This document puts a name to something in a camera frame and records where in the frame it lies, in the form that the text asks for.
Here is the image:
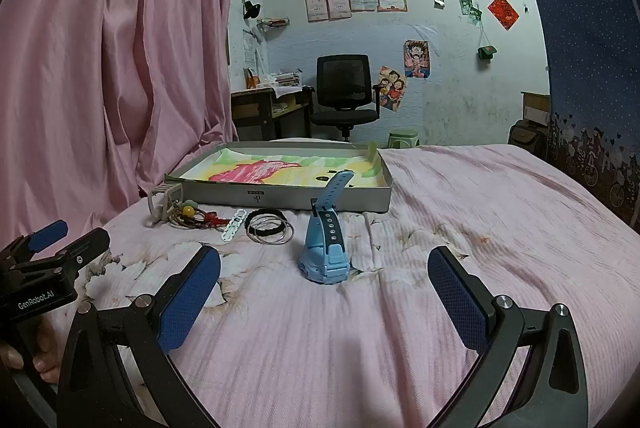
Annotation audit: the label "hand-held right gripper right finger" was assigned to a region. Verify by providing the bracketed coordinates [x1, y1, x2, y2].
[427, 245, 590, 428]

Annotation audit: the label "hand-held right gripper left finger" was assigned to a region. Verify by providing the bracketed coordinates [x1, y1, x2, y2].
[57, 244, 222, 428]

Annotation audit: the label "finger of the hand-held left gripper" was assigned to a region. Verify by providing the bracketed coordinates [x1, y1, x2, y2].
[0, 220, 69, 266]
[10, 228, 111, 281]

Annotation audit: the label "white hair clip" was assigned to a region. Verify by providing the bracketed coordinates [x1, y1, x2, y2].
[220, 208, 248, 243]

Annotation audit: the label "thin silver bangle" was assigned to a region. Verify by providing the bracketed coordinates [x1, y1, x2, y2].
[250, 217, 293, 246]
[257, 219, 297, 247]
[245, 214, 287, 243]

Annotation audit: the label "beaded cord necklace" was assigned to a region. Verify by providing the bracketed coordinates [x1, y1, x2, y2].
[167, 200, 211, 229]

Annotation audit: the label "beige watch frame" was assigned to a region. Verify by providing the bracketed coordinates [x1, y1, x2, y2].
[147, 184, 185, 225]

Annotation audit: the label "black braided bracelet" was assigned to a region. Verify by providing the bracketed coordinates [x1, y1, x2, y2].
[248, 207, 285, 237]

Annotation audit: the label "blue smart watch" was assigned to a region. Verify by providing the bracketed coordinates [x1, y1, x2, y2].
[298, 170, 353, 285]

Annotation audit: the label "grey shallow cardboard box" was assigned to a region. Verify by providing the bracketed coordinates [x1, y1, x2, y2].
[164, 141, 393, 213]

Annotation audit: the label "person's left hand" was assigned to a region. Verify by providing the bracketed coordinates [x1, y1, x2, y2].
[31, 312, 67, 385]

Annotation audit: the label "colourful printed box lining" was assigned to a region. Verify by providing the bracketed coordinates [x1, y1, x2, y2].
[177, 143, 387, 189]

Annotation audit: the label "green plastic stool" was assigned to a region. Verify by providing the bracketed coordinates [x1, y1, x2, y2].
[388, 129, 419, 149]

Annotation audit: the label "dark suitcase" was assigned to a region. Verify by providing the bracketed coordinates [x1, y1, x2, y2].
[509, 120, 551, 156]

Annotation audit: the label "pink curtain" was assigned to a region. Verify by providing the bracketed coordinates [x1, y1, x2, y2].
[0, 0, 243, 254]

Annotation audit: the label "wooden cabinet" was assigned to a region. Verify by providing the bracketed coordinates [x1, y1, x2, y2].
[521, 91, 551, 124]

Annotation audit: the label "wooden desk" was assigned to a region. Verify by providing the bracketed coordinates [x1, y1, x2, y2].
[231, 85, 316, 143]

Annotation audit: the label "cartoon family poster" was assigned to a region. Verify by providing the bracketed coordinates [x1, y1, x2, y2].
[377, 66, 408, 111]

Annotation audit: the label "stack of books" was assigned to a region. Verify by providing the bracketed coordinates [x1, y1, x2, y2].
[270, 70, 304, 89]

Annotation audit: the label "cartoon character poster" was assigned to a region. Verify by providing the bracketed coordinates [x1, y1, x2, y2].
[404, 40, 432, 80]

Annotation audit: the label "black office chair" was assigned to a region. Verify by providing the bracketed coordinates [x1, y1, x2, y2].
[310, 54, 380, 143]

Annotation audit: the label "blue printed curtain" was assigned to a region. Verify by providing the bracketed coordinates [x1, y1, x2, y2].
[522, 0, 640, 229]

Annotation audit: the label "white wall papers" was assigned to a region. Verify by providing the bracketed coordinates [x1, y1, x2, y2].
[242, 28, 262, 74]

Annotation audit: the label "red diamond wall decoration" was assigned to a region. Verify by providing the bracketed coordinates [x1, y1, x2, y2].
[487, 0, 520, 31]

